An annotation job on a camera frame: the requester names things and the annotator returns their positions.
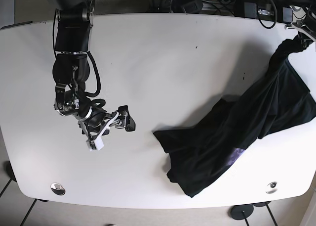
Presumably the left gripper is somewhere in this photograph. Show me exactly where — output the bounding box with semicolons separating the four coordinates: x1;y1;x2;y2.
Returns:
285;12;316;50

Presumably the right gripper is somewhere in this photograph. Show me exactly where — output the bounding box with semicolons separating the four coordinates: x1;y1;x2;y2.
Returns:
54;84;136;143

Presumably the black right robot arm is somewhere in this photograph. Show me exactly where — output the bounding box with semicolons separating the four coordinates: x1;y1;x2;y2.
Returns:
51;0;136;150

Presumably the black power adapter box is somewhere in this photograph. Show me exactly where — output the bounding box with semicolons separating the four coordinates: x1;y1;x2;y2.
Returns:
243;2;258;19

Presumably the left silver table grommet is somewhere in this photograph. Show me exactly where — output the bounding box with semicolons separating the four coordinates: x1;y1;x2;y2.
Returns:
50;182;66;196

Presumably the silver table grommet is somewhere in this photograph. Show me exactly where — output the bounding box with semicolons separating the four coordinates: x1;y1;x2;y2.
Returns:
265;181;278;194
50;182;66;196

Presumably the black round stand base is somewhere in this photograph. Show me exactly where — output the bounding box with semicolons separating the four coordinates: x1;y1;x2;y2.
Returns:
230;204;254;221

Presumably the right silver table grommet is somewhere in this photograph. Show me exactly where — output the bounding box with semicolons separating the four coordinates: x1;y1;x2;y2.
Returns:
265;181;278;194

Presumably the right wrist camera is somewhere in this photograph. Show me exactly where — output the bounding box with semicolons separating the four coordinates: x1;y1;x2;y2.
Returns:
86;137;104;151

